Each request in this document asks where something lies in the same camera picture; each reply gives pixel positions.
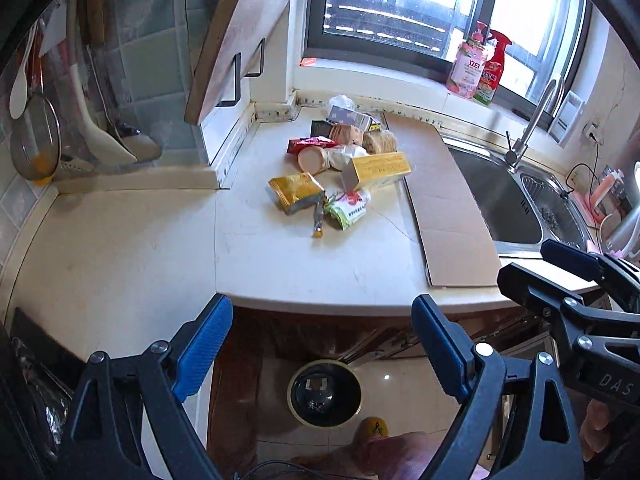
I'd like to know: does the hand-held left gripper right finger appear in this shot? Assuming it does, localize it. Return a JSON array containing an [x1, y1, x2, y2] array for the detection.
[[411, 294, 586, 480]]

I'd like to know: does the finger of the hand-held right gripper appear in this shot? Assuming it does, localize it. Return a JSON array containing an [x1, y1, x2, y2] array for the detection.
[[540, 239, 618, 286], [496, 262, 586, 323]]

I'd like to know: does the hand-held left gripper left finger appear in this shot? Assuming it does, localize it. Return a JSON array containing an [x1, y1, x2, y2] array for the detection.
[[57, 294, 234, 480]]

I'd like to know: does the round yellow-rimmed bin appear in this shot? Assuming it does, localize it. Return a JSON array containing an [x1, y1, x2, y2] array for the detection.
[[286, 358, 363, 428]]

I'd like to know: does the green white packet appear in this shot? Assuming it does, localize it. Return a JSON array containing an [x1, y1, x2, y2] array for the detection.
[[324, 190, 372, 231]]

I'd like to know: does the yellow snack packet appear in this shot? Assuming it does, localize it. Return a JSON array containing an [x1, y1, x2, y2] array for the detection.
[[268, 172, 327, 216]]

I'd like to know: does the long gold box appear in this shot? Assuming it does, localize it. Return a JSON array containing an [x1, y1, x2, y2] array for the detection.
[[341, 151, 412, 192]]

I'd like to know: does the brown noodle cake bag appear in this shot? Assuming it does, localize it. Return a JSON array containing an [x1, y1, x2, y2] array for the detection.
[[362, 130, 398, 156]]

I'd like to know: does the white tissue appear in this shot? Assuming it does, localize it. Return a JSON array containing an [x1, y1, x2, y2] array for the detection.
[[327, 144, 368, 171]]

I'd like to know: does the orange white paper cup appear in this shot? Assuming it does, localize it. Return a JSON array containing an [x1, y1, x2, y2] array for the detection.
[[297, 146, 333, 177]]

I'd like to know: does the red foil packet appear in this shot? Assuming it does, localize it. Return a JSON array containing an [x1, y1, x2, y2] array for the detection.
[[286, 137, 341, 157]]

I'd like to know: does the pink drink carton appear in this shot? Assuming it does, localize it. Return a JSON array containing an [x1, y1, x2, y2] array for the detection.
[[330, 124, 365, 147]]

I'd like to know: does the black yellow box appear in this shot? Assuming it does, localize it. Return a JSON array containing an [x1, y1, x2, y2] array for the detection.
[[345, 110, 381, 132]]

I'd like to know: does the clear plastic bag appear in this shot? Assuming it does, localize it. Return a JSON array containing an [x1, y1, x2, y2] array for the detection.
[[327, 95, 357, 120]]

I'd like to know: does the person's right hand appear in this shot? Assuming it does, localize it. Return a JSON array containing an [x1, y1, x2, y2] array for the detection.
[[582, 399, 612, 463]]

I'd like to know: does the pink tabletop stand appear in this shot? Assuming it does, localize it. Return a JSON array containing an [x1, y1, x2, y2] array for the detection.
[[575, 165, 626, 226]]

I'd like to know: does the white appliance with pink base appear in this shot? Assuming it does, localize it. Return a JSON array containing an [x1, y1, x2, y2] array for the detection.
[[587, 160, 640, 261]]

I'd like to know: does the stainless steel sink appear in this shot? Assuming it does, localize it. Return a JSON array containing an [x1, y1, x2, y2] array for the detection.
[[442, 132, 596, 256]]

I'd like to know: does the yellow slipper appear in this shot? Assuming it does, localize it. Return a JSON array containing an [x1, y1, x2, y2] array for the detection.
[[360, 416, 390, 443]]

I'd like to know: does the person's leg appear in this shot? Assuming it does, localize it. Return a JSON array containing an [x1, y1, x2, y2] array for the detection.
[[352, 432, 441, 480]]

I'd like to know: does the flat cardboard sheet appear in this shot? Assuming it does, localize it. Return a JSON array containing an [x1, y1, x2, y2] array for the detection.
[[382, 110, 501, 288]]

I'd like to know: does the steel kitchen faucet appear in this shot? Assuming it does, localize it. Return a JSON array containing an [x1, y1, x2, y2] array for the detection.
[[504, 74, 565, 168]]

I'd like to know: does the crumpled aluminium foil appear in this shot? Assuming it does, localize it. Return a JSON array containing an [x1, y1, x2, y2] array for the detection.
[[10, 335, 73, 461]]

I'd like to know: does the red spray bottle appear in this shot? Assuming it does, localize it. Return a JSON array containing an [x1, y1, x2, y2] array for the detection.
[[472, 30, 512, 107]]

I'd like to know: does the pink dish soap bottle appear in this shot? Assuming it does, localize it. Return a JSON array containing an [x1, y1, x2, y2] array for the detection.
[[446, 21, 491, 101]]

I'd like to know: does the white slotted utensil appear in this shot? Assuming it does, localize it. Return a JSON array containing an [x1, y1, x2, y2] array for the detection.
[[52, 155, 93, 181]]

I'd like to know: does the round mesh strainer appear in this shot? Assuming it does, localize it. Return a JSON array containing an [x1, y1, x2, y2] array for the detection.
[[10, 92, 62, 183]]

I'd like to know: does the dark framed window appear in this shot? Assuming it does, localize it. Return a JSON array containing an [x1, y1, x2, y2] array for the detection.
[[305, 0, 591, 111]]

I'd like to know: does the white rice spoon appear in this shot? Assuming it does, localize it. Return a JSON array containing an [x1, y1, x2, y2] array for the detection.
[[9, 25, 38, 120]]

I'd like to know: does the wooden cutting board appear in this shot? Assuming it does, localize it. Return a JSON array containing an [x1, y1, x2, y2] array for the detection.
[[184, 0, 301, 126]]

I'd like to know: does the black power cable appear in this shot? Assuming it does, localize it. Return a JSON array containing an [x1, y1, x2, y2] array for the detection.
[[560, 162, 611, 201]]

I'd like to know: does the black metal board bracket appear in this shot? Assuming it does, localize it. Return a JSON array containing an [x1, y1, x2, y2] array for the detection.
[[215, 40, 265, 108]]

